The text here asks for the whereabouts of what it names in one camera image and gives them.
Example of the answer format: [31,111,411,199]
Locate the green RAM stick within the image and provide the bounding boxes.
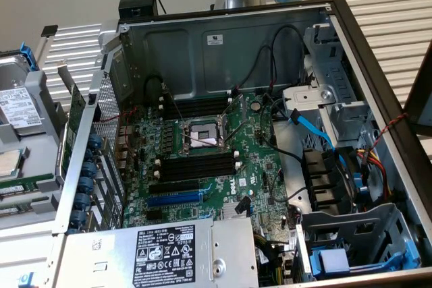
[0,204,32,218]
[0,183,26,197]

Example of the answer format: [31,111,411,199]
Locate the black RAM slot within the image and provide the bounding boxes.
[158,169,239,183]
[163,100,231,111]
[159,163,238,176]
[163,96,230,107]
[160,151,237,164]
[164,104,231,116]
[159,156,238,170]

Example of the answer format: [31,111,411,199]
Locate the silver socket cover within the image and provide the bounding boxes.
[218,112,234,146]

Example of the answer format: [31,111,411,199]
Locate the CPU socket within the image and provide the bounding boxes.
[181,117,234,158]

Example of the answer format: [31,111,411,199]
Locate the thin metal locking lever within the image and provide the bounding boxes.
[161,80,186,123]
[231,94,246,142]

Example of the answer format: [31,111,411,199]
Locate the green motherboard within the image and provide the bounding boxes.
[119,91,301,282]

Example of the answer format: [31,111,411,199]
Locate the long black expansion slot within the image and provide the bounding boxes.
[148,179,200,195]

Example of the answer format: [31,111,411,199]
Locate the blue expansion slot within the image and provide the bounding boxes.
[146,190,204,208]

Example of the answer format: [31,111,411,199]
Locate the silver finned chipset heatsink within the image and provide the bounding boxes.
[223,203,253,219]

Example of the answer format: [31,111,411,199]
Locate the white case sticker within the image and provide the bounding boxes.
[205,33,225,47]

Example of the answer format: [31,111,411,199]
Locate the grey metal PC case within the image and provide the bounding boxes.
[50,0,432,288]

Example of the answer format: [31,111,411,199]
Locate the blue card retainer knob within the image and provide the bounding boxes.
[88,132,103,150]
[74,192,92,210]
[70,209,88,228]
[78,176,95,194]
[80,161,99,178]

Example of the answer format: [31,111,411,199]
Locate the grey metal disk bay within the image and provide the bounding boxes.
[281,23,374,144]

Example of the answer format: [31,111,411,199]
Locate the green graphics card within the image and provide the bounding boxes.
[56,61,88,181]

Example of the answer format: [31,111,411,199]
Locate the black box device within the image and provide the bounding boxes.
[118,0,159,20]

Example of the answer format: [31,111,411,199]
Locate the grey metal drive cage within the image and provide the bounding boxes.
[296,202,425,284]

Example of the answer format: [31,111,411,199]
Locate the silver power supply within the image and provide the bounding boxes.
[62,215,260,288]

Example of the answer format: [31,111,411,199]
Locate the blue plastic disk caddy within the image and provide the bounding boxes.
[308,242,423,281]

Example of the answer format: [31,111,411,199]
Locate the grey parts rack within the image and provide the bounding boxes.
[0,24,89,235]

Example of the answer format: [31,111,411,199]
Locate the hard disk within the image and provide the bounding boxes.
[0,54,47,134]

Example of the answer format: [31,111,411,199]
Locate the dark brown panel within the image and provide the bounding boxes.
[403,40,432,136]

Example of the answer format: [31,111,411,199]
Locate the silver CPU chip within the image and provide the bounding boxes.
[0,148,30,179]

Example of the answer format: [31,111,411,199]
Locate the thick black cable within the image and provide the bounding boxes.
[144,74,169,104]

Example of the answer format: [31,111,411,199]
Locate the thin black wire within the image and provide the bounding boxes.
[269,24,307,86]
[240,45,277,89]

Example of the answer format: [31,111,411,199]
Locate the black wire plug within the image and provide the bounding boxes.
[235,196,253,217]

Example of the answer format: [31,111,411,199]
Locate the blue flat SATA wire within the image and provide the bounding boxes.
[288,108,369,196]

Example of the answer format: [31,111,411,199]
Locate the red black twisted wire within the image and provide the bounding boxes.
[369,111,410,156]
[101,105,140,149]

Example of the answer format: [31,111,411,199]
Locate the red yellow power wires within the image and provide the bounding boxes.
[356,148,398,205]

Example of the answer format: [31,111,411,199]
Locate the blue disk bracket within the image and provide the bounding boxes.
[18,41,37,74]

